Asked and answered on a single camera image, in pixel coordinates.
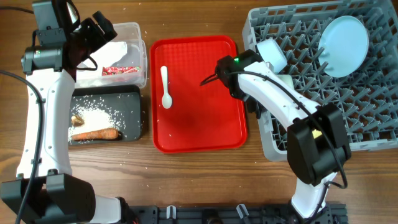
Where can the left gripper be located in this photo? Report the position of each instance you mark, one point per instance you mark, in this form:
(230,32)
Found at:
(91,26)

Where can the white napkin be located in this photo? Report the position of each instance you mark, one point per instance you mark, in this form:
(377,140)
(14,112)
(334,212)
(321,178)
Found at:
(109,54)

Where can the red snack wrapper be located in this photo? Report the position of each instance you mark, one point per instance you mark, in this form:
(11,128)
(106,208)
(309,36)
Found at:
(119,70)

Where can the light blue rice bowl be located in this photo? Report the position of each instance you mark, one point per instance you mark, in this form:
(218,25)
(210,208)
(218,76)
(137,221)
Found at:
(270,52)

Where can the white plastic spoon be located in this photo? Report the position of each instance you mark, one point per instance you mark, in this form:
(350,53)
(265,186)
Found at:
(166,98)

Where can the white rice pile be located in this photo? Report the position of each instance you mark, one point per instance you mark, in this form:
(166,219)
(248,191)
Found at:
(97,113)

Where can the brown food scrap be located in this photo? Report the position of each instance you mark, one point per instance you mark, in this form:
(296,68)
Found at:
(77,121)

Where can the orange carrot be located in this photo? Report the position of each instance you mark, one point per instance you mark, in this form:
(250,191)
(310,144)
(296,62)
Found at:
(102,134)

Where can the light blue plate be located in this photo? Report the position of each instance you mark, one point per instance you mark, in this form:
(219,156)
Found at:
(343,45)

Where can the green bowl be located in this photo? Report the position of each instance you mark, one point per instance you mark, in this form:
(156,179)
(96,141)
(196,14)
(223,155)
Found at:
(287,79)

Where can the yellow plastic cup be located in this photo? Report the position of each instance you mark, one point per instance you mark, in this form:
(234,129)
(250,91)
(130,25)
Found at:
(316,133)

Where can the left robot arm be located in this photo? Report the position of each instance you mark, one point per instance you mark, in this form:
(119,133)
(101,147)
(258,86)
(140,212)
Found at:
(45,190)

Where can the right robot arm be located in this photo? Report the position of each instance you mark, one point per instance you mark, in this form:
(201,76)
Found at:
(317,142)

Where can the black waste tray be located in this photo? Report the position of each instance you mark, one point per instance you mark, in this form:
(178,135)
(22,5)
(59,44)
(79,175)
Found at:
(127,98)

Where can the grey dishwasher rack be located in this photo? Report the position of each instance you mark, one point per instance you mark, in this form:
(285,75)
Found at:
(368,96)

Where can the clear plastic bin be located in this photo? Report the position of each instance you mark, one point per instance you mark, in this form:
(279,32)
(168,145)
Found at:
(130,33)

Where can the red plastic tray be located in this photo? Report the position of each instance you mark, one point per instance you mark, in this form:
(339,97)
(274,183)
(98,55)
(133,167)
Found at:
(201,117)

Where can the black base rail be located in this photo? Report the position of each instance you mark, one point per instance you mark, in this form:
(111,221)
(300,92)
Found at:
(266,214)

